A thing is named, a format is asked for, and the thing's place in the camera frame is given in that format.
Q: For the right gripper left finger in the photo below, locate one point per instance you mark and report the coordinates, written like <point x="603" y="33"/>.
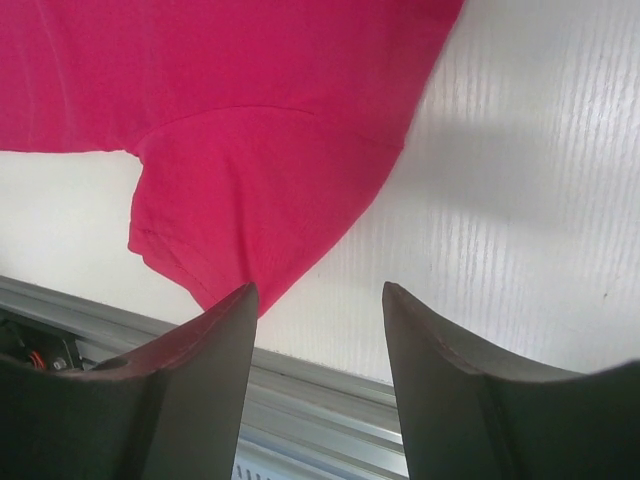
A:
<point x="169" y="409"/>

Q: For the pink t shirt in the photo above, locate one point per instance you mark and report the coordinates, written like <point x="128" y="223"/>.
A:
<point x="264" y="129"/>

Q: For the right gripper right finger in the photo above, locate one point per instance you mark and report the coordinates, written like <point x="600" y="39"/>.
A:
<point x="469" y="409"/>

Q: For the aluminium mounting rail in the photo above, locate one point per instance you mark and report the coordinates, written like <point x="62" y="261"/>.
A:
<point x="300" y="420"/>

